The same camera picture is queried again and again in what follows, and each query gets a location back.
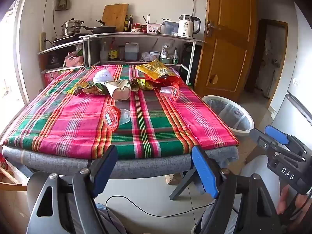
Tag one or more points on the crumpled clear plastic bag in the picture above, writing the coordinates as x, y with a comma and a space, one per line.
147, 57

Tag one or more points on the green red snack wrapper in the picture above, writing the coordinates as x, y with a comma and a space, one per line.
95, 90

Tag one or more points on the dark chopsticks bundle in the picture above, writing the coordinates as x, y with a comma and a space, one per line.
147, 20

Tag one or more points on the grey table leg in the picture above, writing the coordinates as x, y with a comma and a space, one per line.
180, 185
24, 170

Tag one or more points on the dark brown doorway frame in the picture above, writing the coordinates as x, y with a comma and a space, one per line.
273, 22

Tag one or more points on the low white shelf rack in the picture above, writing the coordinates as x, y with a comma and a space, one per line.
61, 46

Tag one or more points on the black induction cooker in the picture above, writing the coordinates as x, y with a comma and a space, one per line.
63, 39

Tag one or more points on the red capped sauce bottle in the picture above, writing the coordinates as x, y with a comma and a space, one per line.
113, 52

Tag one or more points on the white oil jug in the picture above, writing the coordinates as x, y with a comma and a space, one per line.
131, 52

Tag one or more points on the translucent bin liner bag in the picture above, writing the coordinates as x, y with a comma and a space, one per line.
231, 114

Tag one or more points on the black frying pan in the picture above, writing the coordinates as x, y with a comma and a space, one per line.
103, 30

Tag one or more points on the white plastic tub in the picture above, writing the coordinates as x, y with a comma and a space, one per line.
154, 54

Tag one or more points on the wooden door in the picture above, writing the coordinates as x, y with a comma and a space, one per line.
226, 41

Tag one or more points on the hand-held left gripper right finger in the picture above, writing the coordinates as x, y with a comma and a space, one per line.
204, 173

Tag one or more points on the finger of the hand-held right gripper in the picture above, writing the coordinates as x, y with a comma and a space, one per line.
276, 134
262, 139

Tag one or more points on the tall white shelf rack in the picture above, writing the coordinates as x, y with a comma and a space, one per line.
136, 36

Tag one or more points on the white trash bin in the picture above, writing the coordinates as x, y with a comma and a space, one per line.
212, 98

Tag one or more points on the wooden stool frame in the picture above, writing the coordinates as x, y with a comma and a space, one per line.
11, 185

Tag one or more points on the clear cup red lid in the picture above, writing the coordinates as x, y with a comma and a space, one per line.
111, 117
175, 92

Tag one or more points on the white paper cup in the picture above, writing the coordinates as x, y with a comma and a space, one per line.
119, 92

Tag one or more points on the wooden door frame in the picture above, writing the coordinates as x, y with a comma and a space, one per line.
270, 103

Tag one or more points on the green white packet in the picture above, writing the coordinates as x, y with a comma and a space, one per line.
175, 57

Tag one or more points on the bamboo cutting board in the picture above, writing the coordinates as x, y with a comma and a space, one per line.
114, 17

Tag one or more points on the green bowl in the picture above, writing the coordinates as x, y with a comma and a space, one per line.
166, 60

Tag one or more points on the clear storage container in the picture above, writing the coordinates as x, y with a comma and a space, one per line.
169, 28

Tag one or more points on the person's right hand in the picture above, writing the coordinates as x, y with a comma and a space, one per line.
284, 201

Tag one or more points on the white electric kettle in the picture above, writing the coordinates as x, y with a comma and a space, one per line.
185, 26

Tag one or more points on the clear plastic bottle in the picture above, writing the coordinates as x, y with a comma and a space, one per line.
104, 52

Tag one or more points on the brown cardboard box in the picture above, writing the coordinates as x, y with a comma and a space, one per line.
173, 178

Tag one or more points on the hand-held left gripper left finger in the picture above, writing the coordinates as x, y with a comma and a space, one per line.
107, 168

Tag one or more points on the red lidded jar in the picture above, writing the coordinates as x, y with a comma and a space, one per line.
137, 27

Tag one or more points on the silver refrigerator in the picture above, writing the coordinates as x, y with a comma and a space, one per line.
287, 117

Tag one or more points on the pink utensil holder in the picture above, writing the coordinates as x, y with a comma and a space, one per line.
153, 28

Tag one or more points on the dark soy sauce bottle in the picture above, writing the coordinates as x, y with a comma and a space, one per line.
131, 23

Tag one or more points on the yellow oil bottle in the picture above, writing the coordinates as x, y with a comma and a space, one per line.
126, 24

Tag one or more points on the dark glass jar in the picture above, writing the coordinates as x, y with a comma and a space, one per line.
121, 53

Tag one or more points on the red plastic bag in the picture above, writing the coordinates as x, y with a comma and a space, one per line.
170, 79

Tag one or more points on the yellow green snack wrapper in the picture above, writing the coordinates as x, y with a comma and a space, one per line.
78, 87

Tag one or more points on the grey felt table pad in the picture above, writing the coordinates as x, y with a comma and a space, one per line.
146, 165

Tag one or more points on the white window frame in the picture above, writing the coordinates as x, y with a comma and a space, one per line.
20, 53

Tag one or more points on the white power strip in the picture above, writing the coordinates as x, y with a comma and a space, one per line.
43, 41

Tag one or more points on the steel steamer pot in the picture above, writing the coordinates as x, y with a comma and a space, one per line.
70, 28

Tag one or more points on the pink basket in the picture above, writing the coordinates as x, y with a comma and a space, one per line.
74, 61

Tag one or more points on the red green plaid tablecloth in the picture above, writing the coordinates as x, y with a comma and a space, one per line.
73, 117

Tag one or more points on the yellow snack bag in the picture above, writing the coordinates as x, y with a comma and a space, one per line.
153, 69

